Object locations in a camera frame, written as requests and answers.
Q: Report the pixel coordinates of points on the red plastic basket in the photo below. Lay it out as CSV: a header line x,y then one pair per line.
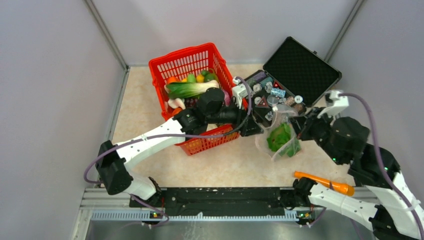
x,y
200,63

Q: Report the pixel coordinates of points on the orange handled tool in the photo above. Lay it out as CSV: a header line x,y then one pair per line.
x,y
342,188

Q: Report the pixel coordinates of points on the black poker chip case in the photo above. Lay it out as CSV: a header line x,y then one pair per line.
x,y
295,70

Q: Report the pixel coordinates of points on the clear round dealer button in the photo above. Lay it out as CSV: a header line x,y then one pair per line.
x,y
272,100

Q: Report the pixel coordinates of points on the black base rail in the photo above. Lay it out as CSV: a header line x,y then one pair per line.
x,y
230,201

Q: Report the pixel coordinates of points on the red triangle dealer card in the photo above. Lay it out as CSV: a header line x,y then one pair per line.
x,y
261,102

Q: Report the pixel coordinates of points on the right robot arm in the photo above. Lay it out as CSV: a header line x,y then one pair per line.
x,y
396,216

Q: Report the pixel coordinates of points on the green lettuce head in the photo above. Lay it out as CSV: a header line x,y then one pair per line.
x,y
281,140

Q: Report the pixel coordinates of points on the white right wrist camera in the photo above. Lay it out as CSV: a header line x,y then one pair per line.
x,y
336,102

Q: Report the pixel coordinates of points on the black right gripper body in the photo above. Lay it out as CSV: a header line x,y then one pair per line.
x,y
313,127

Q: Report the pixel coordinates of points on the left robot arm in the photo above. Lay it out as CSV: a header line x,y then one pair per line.
x,y
209,118

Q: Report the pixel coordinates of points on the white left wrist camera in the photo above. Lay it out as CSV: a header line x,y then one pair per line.
x,y
240,91

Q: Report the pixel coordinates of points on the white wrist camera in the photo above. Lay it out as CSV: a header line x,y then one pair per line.
x,y
240,91
336,102

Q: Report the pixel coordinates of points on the clear zip top bag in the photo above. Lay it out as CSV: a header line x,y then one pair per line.
x,y
279,114

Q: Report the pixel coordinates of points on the green white bok choy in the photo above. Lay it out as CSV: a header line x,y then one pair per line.
x,y
184,90

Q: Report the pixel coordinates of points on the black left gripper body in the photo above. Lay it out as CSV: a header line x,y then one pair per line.
x,y
241,126

